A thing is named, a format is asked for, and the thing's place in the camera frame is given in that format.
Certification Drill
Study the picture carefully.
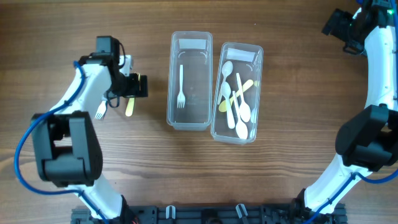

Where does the cream wooden fork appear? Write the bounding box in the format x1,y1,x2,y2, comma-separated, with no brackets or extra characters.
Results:
125,73,141,117

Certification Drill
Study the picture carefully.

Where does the white fork rounded handle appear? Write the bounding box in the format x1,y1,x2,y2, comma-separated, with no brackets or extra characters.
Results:
95,100,108,120

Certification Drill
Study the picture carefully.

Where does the yellow-green plastic spoon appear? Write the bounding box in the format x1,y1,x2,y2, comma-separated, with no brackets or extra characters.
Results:
218,80,254,113

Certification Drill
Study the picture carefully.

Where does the white spoon thin handle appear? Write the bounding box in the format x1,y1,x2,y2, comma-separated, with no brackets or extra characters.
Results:
232,91,248,139

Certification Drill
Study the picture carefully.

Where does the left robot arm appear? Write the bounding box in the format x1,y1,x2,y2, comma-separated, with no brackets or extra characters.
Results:
25,35,148,223

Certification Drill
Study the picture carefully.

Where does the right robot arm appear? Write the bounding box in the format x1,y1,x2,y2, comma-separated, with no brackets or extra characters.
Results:
289,0,397,223

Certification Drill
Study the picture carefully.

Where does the white fork in container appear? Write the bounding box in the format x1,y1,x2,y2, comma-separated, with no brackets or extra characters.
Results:
177,65,185,109

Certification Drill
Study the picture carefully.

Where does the left clear plastic container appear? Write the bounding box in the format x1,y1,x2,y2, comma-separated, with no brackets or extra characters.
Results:
167,31,213,131

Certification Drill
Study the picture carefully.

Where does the clear plastic container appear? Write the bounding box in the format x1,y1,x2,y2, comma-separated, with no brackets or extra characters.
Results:
167,31,213,131
211,42,264,144

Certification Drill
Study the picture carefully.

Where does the right clear plastic container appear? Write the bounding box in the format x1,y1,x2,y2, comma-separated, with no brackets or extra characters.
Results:
211,42,264,144

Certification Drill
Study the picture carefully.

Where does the left blue cable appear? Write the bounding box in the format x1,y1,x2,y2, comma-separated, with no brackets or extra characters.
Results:
14,60,109,224

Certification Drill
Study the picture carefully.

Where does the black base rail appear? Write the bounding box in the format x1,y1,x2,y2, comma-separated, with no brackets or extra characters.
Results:
70,202,346,224

